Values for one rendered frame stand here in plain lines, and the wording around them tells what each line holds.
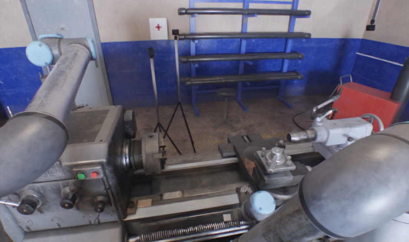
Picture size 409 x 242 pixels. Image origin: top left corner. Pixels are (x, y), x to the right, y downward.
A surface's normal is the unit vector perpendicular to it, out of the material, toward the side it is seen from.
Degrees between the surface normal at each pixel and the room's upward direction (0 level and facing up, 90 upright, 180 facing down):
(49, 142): 75
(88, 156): 45
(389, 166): 37
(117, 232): 32
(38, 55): 90
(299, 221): 93
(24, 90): 90
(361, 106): 90
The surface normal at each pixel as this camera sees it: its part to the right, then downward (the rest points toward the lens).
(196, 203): 0.11, -0.44
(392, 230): -0.57, 0.30
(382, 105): -0.86, 0.24
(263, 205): 0.14, -0.69
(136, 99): 0.18, 0.46
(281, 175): 0.00, -0.88
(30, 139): 0.76, -0.36
